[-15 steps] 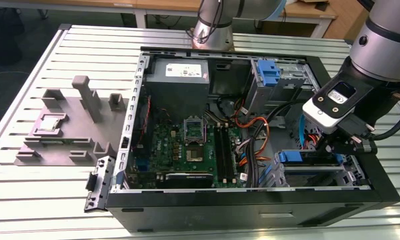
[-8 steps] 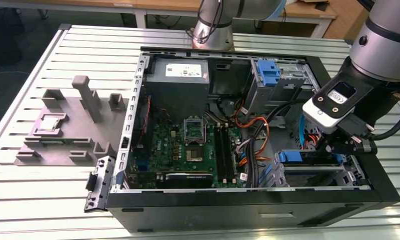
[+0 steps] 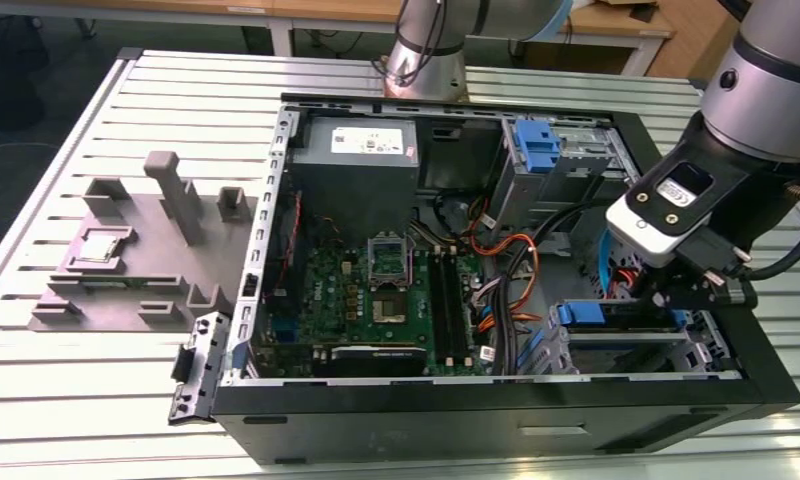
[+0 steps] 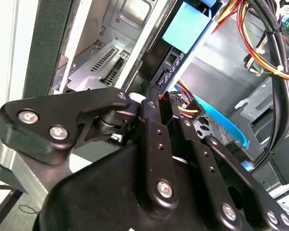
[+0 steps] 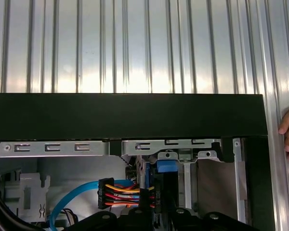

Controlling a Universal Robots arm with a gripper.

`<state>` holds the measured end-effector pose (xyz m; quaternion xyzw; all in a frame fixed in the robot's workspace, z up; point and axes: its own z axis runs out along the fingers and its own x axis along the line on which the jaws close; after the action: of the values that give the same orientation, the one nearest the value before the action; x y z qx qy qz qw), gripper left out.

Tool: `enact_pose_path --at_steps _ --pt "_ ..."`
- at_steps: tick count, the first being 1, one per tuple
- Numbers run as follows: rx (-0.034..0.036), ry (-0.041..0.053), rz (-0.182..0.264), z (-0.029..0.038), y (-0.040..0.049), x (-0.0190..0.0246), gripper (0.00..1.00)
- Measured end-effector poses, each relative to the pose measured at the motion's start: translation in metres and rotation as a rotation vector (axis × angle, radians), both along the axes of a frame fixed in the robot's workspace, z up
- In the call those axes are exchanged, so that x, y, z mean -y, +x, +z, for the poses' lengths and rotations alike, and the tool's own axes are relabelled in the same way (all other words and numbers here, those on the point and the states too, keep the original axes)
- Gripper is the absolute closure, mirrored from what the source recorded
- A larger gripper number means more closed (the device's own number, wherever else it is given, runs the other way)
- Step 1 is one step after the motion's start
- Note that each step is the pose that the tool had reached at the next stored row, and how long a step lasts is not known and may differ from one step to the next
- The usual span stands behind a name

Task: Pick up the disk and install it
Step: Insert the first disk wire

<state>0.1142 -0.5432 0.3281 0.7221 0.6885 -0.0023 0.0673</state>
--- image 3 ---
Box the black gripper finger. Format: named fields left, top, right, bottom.
left=639, top=269, right=675, bottom=326
left=672, top=269, right=715, bottom=314

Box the grey metal drive cage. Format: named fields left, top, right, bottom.
left=492, top=117, right=642, bottom=231

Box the black RAM slot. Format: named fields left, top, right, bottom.
left=428, top=243, right=459, bottom=369
left=447, top=243, right=476, bottom=369

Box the blue drive carrier latch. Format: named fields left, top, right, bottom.
left=515, top=119, right=562, bottom=174

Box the wooden cabinet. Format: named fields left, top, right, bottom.
left=650, top=0, right=742, bottom=84

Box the CPU socket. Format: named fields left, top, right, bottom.
left=371, top=289, right=415, bottom=326

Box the black PC case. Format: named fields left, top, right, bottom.
left=209, top=92, right=800, bottom=464

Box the metal socket cover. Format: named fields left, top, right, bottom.
left=366, top=231, right=415, bottom=291

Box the black graphics card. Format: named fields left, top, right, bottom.
left=311, top=343, right=428, bottom=379

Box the green motherboard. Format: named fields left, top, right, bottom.
left=252, top=239, right=502, bottom=379

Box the grey power supply unit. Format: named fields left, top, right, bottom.
left=285, top=118, right=420, bottom=241

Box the grey parts rack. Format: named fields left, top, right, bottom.
left=29, top=149, right=263, bottom=334

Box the green RAM stick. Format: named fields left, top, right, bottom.
left=83, top=277, right=149, bottom=291

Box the silver CPU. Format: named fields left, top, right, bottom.
left=79, top=234, right=120, bottom=262

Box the black office chair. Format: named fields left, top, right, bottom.
left=0, top=14, right=52, bottom=131

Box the red yellow power wire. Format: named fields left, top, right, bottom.
left=611, top=264, right=646, bottom=294

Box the blue data wire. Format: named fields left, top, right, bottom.
left=598, top=227, right=619, bottom=299

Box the black camera cable connector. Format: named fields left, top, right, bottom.
left=676, top=229, right=800, bottom=307

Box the orange wire bundle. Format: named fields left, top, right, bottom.
left=470, top=232, right=543, bottom=334

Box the black cable bundle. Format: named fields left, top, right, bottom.
left=492, top=197, right=632, bottom=376

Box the wooden desk white frame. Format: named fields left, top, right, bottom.
left=59, top=0, right=679, bottom=76

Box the hanging black robot cable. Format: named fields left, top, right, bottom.
left=371, top=0, right=446, bottom=89

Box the thin red wire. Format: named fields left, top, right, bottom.
left=276, top=192, right=305, bottom=296

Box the grey card retention bracket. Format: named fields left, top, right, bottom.
left=168, top=309, right=233, bottom=426

